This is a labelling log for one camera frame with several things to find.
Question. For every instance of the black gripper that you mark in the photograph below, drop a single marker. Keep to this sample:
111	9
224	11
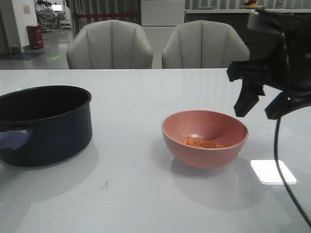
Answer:
287	66

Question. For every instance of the pink plastic bowl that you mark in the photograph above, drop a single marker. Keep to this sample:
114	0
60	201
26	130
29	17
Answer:
218	127

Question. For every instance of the orange ham slices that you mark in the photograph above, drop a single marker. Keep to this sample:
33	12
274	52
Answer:
202	143

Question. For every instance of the dark blue cooking pot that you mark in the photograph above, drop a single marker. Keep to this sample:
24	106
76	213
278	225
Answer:
44	125

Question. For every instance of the right grey upholstered chair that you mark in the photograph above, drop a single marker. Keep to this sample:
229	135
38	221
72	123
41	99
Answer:
203	44

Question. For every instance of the grey upholstered chair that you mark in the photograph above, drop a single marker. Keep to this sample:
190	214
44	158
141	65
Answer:
203	44
111	44

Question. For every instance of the fruit bowl on counter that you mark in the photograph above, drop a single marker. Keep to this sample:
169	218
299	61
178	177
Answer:
251	4

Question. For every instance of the white cabinet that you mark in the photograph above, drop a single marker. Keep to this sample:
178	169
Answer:
158	19

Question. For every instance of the left grey upholstered chair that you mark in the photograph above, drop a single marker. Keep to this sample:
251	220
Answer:
111	44

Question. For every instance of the grey curtain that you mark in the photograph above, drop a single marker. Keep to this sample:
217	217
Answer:
81	7

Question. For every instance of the red trash bin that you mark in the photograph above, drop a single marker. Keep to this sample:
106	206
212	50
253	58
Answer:
35	37

